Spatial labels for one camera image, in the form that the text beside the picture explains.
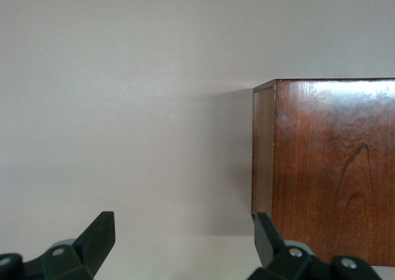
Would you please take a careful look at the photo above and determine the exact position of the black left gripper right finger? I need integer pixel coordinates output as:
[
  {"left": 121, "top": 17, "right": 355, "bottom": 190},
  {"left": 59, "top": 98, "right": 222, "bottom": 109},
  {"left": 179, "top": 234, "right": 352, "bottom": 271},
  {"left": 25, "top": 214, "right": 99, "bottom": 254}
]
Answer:
[{"left": 246, "top": 212, "right": 334, "bottom": 280}]

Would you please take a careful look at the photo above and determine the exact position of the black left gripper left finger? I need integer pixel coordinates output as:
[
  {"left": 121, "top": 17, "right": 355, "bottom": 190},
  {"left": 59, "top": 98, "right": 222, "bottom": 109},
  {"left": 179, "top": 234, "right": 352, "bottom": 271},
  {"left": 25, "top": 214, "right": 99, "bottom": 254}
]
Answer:
[{"left": 23, "top": 211, "right": 115, "bottom": 280}]

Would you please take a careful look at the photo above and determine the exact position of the dark red-brown wooden cabinet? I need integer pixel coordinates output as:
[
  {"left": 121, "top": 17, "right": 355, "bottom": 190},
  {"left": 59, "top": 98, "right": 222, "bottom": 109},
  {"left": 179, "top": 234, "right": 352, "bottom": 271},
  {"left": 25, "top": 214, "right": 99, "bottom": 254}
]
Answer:
[{"left": 251, "top": 78, "right": 395, "bottom": 267}]

